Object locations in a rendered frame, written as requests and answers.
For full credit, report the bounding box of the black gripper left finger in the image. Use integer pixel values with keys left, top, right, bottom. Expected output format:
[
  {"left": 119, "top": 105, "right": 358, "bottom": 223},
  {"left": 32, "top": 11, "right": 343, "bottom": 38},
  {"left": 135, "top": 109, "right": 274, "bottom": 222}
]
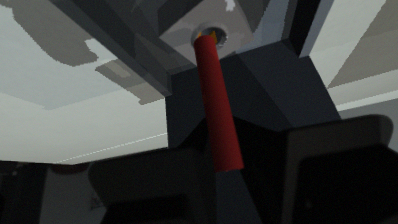
[{"left": 88, "top": 118, "right": 218, "bottom": 224}]

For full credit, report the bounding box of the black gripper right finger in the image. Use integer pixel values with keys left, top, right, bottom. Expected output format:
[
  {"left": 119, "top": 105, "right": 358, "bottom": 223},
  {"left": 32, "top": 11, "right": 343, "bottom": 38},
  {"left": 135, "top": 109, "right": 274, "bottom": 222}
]
[{"left": 232, "top": 114, "right": 393, "bottom": 224}]

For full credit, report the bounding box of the red peg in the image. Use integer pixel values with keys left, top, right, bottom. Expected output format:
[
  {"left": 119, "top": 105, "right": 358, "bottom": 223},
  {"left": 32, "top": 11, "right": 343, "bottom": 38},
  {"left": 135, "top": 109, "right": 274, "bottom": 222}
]
[{"left": 194, "top": 35, "right": 245, "bottom": 172}]

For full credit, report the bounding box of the grey block with round hole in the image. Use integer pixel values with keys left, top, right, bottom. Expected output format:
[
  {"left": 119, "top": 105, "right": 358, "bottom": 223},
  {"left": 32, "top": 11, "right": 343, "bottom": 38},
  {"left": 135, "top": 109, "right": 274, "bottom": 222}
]
[{"left": 157, "top": 0, "right": 255, "bottom": 66}]

